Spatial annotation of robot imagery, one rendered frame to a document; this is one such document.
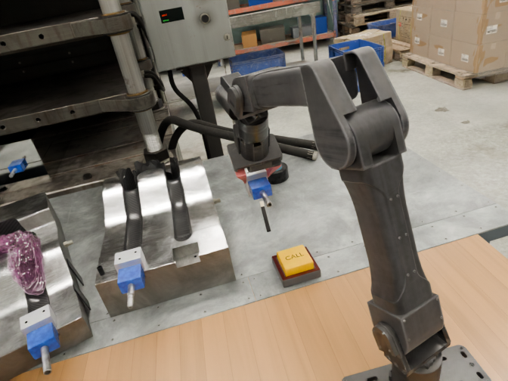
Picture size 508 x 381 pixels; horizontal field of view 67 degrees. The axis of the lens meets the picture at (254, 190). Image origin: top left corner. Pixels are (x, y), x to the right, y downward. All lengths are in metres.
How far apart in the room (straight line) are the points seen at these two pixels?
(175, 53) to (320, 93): 1.09
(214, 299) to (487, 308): 0.49
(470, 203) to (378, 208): 0.58
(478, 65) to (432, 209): 3.43
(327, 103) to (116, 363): 0.57
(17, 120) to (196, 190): 0.78
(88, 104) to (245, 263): 0.87
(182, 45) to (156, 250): 0.88
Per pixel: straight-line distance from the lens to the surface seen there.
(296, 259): 0.79
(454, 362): 0.69
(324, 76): 0.45
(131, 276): 0.75
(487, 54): 4.37
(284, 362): 0.69
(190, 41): 1.49
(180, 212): 0.94
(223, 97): 0.75
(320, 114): 0.45
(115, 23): 1.33
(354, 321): 0.73
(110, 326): 0.84
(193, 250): 0.81
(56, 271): 0.92
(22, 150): 1.57
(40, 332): 0.80
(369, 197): 0.47
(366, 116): 0.45
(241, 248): 0.90
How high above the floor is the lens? 1.36
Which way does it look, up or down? 30 degrees down
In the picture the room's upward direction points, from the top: 10 degrees counter-clockwise
